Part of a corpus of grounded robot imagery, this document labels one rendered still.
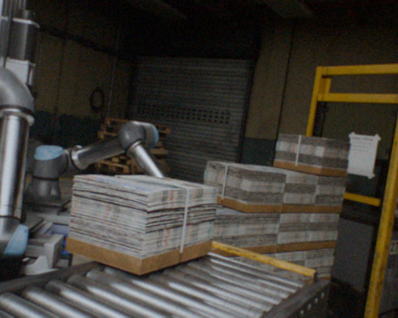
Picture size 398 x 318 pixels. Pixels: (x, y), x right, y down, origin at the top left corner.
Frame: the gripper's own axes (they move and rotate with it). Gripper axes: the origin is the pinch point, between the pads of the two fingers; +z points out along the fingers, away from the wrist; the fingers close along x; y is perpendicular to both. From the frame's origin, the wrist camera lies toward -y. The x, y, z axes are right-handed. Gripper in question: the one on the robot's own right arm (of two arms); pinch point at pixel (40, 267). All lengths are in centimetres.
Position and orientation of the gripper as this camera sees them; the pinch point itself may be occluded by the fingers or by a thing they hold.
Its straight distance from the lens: 131.2
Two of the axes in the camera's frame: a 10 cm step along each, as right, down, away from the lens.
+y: 1.4, -9.9, -0.5
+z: 5.0, 0.3, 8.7
